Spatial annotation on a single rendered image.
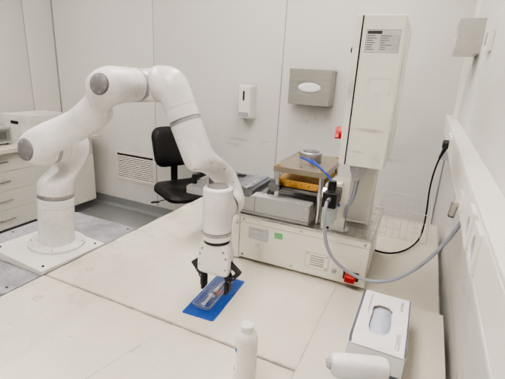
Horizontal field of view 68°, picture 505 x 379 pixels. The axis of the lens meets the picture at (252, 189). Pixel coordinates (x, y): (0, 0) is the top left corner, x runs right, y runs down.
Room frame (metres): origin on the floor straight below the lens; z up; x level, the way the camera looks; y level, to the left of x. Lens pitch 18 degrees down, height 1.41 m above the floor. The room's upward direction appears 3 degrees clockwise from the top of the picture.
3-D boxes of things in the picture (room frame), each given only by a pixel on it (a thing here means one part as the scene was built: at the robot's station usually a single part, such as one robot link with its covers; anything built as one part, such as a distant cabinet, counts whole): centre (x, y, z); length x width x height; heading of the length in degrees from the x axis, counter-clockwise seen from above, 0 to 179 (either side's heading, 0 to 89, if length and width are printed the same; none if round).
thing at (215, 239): (0.98, 0.10, 0.95); 0.09 x 0.08 x 0.03; 69
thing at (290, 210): (1.21, -0.08, 0.96); 0.26 x 0.05 x 0.07; 67
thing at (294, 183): (1.30, -0.20, 1.07); 0.22 x 0.17 x 0.10; 157
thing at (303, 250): (1.30, -0.19, 0.84); 0.53 x 0.37 x 0.17; 67
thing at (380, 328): (0.75, -0.32, 0.83); 0.23 x 0.12 x 0.07; 156
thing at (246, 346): (0.67, 0.00, 0.82); 0.05 x 0.05 x 0.14
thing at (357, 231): (1.29, -0.23, 0.93); 0.46 x 0.35 x 0.01; 67
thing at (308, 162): (1.28, -0.22, 1.08); 0.31 x 0.24 x 0.13; 157
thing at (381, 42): (1.24, -0.36, 1.25); 0.33 x 0.16 x 0.64; 157
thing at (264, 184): (1.41, 0.04, 0.98); 0.20 x 0.17 x 0.03; 157
